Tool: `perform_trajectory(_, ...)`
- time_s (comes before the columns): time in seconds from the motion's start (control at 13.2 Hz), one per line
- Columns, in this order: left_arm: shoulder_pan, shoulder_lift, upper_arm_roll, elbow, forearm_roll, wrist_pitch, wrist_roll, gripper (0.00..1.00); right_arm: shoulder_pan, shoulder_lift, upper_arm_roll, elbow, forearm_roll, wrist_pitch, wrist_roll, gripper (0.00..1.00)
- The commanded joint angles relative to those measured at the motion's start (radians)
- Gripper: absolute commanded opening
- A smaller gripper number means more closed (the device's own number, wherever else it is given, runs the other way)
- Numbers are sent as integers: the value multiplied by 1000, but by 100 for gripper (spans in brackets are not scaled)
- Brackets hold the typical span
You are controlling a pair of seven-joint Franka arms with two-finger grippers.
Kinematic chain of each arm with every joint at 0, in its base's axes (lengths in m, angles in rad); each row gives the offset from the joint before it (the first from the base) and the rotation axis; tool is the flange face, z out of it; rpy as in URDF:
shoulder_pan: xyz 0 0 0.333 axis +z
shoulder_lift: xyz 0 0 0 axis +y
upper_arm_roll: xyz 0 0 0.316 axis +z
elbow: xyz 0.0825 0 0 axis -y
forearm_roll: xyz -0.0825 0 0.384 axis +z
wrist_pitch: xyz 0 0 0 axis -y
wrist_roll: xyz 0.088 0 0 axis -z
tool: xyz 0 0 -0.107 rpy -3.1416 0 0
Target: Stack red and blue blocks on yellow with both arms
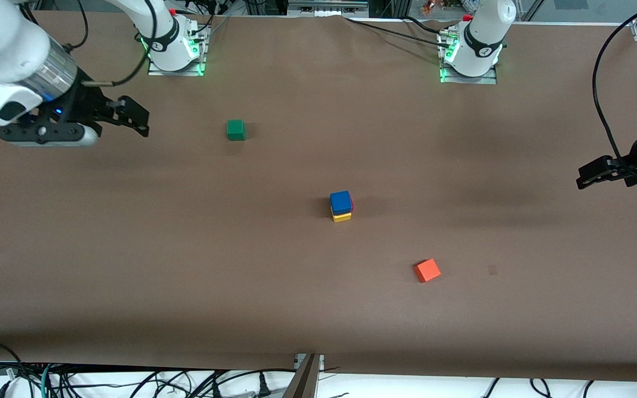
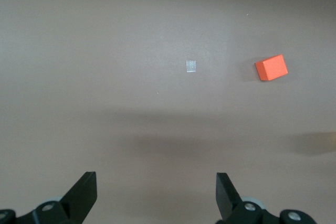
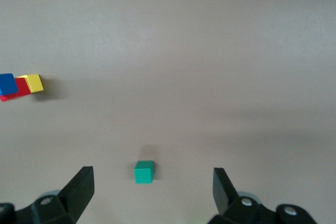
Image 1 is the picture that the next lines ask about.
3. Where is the blue wooden block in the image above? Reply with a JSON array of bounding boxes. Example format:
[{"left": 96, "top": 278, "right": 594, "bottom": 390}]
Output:
[{"left": 330, "top": 191, "right": 353, "bottom": 216}]

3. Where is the orange wooden block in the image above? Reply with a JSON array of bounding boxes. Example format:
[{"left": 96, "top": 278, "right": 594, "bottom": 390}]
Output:
[{"left": 414, "top": 258, "right": 442, "bottom": 284}]

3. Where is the brown paper table cover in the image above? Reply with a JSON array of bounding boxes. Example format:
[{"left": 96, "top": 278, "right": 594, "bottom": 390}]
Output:
[{"left": 0, "top": 10, "right": 637, "bottom": 383}]

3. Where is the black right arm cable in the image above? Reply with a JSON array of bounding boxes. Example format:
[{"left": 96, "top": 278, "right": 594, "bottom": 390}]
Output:
[{"left": 64, "top": 0, "right": 158, "bottom": 87}]

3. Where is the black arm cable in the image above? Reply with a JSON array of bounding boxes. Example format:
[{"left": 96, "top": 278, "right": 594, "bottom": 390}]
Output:
[
  {"left": 592, "top": 0, "right": 637, "bottom": 169},
  {"left": 64, "top": 0, "right": 158, "bottom": 87}
]

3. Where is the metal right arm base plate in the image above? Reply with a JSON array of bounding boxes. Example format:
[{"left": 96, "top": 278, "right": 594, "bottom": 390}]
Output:
[{"left": 147, "top": 22, "right": 210, "bottom": 77}]

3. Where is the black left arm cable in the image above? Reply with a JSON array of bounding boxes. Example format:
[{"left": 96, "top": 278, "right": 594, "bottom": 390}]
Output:
[{"left": 592, "top": 0, "right": 637, "bottom": 169}]

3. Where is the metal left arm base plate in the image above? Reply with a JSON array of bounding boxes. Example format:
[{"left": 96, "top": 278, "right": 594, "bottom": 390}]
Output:
[{"left": 439, "top": 28, "right": 498, "bottom": 85}]

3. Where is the grey metal rail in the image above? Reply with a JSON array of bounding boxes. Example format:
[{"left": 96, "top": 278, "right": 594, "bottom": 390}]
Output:
[{"left": 288, "top": 0, "right": 369, "bottom": 14}]

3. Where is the short black table cable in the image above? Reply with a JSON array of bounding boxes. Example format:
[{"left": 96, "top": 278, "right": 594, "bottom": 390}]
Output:
[{"left": 401, "top": 15, "right": 452, "bottom": 35}]

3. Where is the long black table cable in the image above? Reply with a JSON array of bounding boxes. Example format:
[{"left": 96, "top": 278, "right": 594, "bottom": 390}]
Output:
[{"left": 342, "top": 17, "right": 452, "bottom": 48}]

